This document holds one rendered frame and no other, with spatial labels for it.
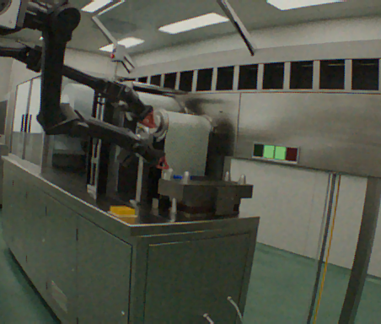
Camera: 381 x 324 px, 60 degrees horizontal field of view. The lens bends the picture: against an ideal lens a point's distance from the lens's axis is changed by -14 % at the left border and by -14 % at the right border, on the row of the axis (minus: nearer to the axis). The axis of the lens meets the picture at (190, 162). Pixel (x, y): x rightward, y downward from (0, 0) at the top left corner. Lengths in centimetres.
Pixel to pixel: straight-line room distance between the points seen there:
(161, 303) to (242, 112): 91
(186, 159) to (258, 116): 37
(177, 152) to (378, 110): 87
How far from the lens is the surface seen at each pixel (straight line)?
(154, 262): 136
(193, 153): 169
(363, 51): 145
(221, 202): 154
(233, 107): 178
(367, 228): 154
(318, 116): 148
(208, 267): 154
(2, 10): 79
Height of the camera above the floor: 119
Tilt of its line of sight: 3 degrees down
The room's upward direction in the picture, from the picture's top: 6 degrees clockwise
